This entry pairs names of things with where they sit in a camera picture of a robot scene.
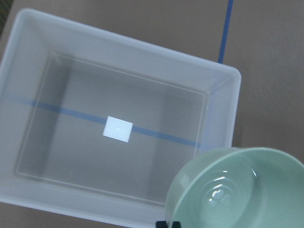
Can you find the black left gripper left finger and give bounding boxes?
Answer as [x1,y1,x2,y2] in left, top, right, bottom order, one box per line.
[155,221,168,228]

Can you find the pale green ceramic bowl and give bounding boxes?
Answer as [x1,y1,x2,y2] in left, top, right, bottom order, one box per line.
[165,148,304,228]

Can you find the translucent white plastic box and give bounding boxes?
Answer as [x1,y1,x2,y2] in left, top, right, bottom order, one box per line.
[0,9,241,228]

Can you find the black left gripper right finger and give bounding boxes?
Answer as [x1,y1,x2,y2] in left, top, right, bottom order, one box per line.
[172,221,181,228]

